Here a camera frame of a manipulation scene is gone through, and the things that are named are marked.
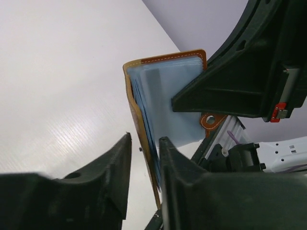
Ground brown leather card holder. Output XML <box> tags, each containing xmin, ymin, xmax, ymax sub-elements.
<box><xmin>123</xmin><ymin>49</ymin><xmax>227</xmax><ymax>208</ymax></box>

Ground aluminium rail frame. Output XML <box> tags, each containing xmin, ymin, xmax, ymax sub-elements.
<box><xmin>191</xmin><ymin>116</ymin><xmax>251</xmax><ymax>163</ymax></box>

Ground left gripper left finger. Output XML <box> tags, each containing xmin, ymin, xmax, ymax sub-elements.
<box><xmin>0</xmin><ymin>133</ymin><xmax>131</xmax><ymax>230</ymax></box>

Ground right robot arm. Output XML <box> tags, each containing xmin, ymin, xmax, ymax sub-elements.
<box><xmin>172</xmin><ymin>0</ymin><xmax>307</xmax><ymax>172</ymax></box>

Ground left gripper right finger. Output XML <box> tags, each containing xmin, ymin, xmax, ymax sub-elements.
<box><xmin>159</xmin><ymin>137</ymin><xmax>307</xmax><ymax>230</ymax></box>

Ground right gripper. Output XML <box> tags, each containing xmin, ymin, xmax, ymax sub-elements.
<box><xmin>172</xmin><ymin>0</ymin><xmax>307</xmax><ymax>122</ymax></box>

